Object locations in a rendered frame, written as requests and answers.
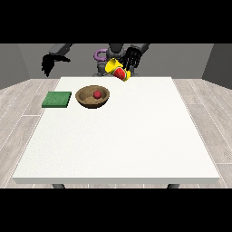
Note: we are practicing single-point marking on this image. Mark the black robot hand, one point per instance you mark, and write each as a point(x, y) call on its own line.
point(131, 59)
point(48, 63)

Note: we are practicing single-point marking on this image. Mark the yellow cup with melon print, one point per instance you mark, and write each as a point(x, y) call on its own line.
point(117, 70)

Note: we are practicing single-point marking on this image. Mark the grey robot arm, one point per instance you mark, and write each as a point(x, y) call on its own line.
point(59, 49)
point(140, 48)

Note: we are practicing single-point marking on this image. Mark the green square pad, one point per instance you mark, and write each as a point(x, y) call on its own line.
point(56, 99)

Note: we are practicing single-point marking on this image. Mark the small red ball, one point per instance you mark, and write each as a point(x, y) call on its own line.
point(97, 94)

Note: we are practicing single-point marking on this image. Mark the brown wooden bowl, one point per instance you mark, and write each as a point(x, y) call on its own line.
point(92, 96)

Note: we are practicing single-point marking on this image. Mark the grey robot trunk purple rings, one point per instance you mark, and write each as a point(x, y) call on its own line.
point(101, 57)

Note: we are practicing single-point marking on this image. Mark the dark table leg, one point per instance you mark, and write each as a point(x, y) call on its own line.
point(58, 186)
point(173, 186)

